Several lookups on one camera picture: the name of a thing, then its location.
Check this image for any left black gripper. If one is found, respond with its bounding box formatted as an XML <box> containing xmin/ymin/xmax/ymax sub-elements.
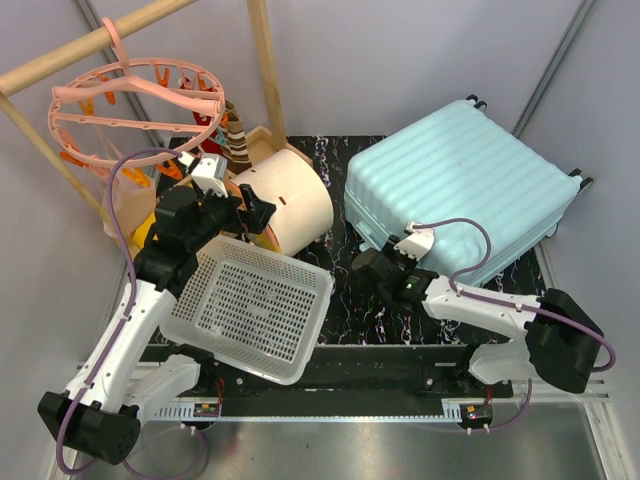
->
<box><xmin>187</xmin><ymin>182</ymin><xmax>276</xmax><ymax>251</ymax></box>

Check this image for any light blue ribbed suitcase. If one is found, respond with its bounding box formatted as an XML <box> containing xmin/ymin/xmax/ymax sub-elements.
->
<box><xmin>344</xmin><ymin>96</ymin><xmax>590</xmax><ymax>286</ymax></box>

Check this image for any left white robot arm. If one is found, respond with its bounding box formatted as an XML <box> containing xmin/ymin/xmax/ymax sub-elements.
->
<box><xmin>37</xmin><ymin>184</ymin><xmax>277</xmax><ymax>475</ymax></box>

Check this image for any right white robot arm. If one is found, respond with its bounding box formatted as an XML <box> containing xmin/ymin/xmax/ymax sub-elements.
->
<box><xmin>351</xmin><ymin>237</ymin><xmax>605</xmax><ymax>397</ymax></box>

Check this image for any pink toy washing machine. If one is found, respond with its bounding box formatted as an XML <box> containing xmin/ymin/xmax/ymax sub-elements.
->
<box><xmin>225</xmin><ymin>149</ymin><xmax>334</xmax><ymax>257</ymax></box>

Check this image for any black marble pattern mat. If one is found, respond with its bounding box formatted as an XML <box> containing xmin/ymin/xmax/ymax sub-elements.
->
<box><xmin>102</xmin><ymin>134</ymin><xmax>546</xmax><ymax>347</ymax></box>

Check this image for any brown striped sock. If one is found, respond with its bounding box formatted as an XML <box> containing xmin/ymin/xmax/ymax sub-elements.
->
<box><xmin>220</xmin><ymin>100</ymin><xmax>252</xmax><ymax>175</ymax></box>

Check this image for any red hanging sock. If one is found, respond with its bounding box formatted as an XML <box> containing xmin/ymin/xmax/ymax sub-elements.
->
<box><xmin>179</xmin><ymin>74</ymin><xmax>224</xmax><ymax>156</ymax></box>

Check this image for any white perforated plastic basket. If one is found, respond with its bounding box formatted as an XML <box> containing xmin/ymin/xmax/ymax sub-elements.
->
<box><xmin>159</xmin><ymin>236</ymin><xmax>334</xmax><ymax>385</ymax></box>

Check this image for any yellow cloth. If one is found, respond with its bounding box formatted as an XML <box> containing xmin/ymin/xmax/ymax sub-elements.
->
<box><xmin>131</xmin><ymin>213</ymin><xmax>156</xmax><ymax>249</ymax></box>

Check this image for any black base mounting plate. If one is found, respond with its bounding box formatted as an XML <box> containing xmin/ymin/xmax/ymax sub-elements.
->
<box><xmin>177</xmin><ymin>345</ymin><xmax>514</xmax><ymax>422</ymax></box>

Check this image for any translucent plastic bag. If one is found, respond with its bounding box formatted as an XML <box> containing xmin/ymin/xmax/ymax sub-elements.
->
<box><xmin>102</xmin><ymin>124</ymin><xmax>157</xmax><ymax>236</ymax></box>

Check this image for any pink round clip hanger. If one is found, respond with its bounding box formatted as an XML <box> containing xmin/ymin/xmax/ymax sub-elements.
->
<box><xmin>48</xmin><ymin>40</ymin><xmax>226</xmax><ymax>168</ymax></box>

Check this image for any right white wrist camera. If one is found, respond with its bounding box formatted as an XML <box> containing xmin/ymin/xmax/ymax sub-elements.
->
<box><xmin>394</xmin><ymin>222</ymin><xmax>435</xmax><ymax>261</ymax></box>

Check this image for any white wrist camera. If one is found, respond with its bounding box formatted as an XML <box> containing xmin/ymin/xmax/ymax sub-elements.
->
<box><xmin>191</xmin><ymin>153</ymin><xmax>228</xmax><ymax>198</ymax></box>
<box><xmin>394</xmin><ymin>222</ymin><xmax>435</xmax><ymax>261</ymax></box>

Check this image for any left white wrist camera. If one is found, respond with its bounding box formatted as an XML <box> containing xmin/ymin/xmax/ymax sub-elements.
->
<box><xmin>191</xmin><ymin>153</ymin><xmax>228</xmax><ymax>198</ymax></box>

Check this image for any wooden clothes rack frame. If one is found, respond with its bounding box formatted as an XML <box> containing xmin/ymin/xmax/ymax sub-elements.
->
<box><xmin>1</xmin><ymin>1</ymin><xmax>310</xmax><ymax>233</ymax></box>

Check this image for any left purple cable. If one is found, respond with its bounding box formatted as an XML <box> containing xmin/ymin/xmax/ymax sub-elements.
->
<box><xmin>54</xmin><ymin>147</ymin><xmax>207</xmax><ymax>476</ymax></box>

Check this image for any aluminium rail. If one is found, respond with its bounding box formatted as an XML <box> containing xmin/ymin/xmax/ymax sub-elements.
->
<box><xmin>127</xmin><ymin>362</ymin><xmax>611</xmax><ymax>403</ymax></box>

